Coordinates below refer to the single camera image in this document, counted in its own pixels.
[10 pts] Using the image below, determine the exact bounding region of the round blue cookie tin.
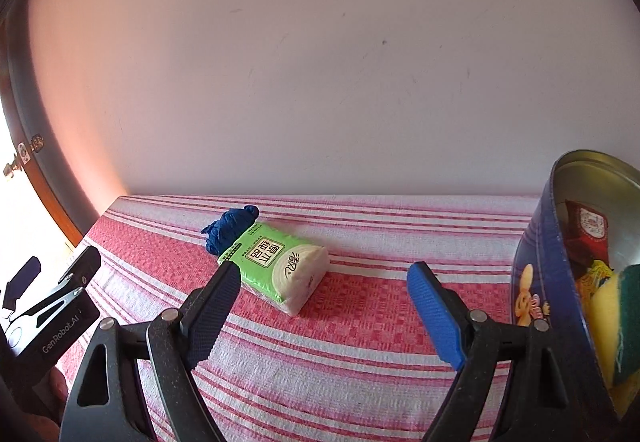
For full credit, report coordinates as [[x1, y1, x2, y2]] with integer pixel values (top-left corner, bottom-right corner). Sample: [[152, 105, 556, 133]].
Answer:
[[512, 149, 640, 423]]

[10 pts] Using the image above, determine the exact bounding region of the yellow snack packet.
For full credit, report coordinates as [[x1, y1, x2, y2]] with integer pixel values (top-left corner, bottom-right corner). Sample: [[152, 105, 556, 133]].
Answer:
[[575, 259, 621, 318]]

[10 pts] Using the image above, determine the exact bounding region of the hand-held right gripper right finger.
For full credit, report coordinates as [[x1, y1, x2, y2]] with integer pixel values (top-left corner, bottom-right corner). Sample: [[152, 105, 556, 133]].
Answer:
[[406, 261, 616, 442]]

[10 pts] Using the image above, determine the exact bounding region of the wooden door with brass handle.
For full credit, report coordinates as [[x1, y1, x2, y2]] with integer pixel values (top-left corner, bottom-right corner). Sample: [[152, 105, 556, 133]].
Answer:
[[0, 22, 101, 248]]

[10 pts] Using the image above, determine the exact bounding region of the blue crumpled wrapper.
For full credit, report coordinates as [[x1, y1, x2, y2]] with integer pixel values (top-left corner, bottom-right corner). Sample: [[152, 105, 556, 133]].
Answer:
[[201, 205, 261, 257]]

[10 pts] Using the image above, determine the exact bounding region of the person's left hand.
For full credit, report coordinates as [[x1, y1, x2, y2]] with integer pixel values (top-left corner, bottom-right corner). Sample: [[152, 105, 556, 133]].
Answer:
[[25, 369, 70, 442]]

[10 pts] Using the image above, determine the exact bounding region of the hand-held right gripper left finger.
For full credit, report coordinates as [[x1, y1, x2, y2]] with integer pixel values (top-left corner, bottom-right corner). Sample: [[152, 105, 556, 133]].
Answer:
[[60, 262, 242, 442]]

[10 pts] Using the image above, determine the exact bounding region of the red white striped tablecloth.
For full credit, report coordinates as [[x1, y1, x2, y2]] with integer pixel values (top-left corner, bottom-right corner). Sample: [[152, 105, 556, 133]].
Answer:
[[50, 194, 546, 442]]

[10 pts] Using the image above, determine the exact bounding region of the red candy packet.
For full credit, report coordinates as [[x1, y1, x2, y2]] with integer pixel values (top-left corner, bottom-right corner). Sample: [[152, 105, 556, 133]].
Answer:
[[565, 199, 618, 268]]

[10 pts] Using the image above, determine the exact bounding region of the yellow sponge green scourer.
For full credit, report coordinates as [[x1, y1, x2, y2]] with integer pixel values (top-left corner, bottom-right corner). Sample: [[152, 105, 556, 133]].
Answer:
[[587, 264, 640, 415]]

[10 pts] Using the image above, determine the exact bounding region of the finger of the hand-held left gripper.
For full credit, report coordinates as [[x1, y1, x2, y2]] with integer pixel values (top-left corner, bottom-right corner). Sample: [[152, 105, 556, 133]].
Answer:
[[2, 256, 42, 310], [10, 245, 101, 323]]

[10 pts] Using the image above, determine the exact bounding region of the green white tissue pack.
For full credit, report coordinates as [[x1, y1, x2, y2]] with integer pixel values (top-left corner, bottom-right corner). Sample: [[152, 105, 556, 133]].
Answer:
[[217, 220, 330, 316]]

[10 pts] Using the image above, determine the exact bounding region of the metal door latch plate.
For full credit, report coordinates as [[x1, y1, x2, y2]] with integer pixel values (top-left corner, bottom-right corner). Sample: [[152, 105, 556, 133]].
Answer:
[[17, 134, 45, 158]]

